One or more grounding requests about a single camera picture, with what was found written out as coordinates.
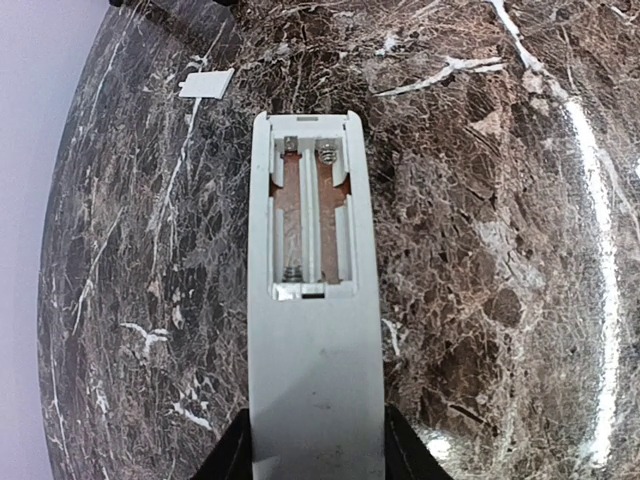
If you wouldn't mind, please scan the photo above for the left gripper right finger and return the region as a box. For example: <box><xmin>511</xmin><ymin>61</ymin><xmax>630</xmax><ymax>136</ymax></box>
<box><xmin>384</xmin><ymin>404</ymin><xmax>445</xmax><ymax>480</ymax></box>

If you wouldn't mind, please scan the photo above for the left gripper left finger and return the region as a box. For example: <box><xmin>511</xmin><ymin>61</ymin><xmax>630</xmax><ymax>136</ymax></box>
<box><xmin>191</xmin><ymin>408</ymin><xmax>253</xmax><ymax>480</ymax></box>

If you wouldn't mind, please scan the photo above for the white battery cover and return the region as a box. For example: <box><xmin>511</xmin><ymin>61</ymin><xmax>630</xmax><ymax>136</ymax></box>
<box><xmin>179</xmin><ymin>68</ymin><xmax>235</xmax><ymax>100</ymax></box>

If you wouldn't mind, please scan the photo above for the white remote control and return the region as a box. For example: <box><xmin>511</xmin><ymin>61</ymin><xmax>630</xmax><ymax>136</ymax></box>
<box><xmin>247</xmin><ymin>112</ymin><xmax>385</xmax><ymax>479</ymax></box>

